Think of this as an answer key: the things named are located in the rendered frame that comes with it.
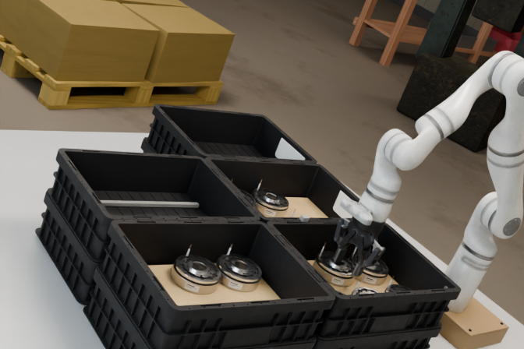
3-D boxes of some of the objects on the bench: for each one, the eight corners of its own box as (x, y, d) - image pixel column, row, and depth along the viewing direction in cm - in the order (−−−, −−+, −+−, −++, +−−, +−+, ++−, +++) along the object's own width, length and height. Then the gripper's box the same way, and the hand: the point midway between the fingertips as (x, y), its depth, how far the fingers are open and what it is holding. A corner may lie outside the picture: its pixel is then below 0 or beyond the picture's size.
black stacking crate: (231, 301, 208) (247, 259, 204) (299, 386, 187) (320, 342, 183) (77, 311, 184) (93, 264, 179) (136, 410, 163) (155, 359, 158)
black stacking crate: (352, 294, 233) (369, 256, 229) (424, 368, 212) (445, 328, 208) (231, 301, 208) (248, 259, 204) (299, 386, 187) (320, 342, 183)
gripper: (405, 227, 199) (377, 286, 205) (360, 193, 209) (334, 250, 214) (385, 230, 194) (357, 289, 200) (340, 195, 203) (314, 252, 209)
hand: (348, 263), depth 207 cm, fingers open, 5 cm apart
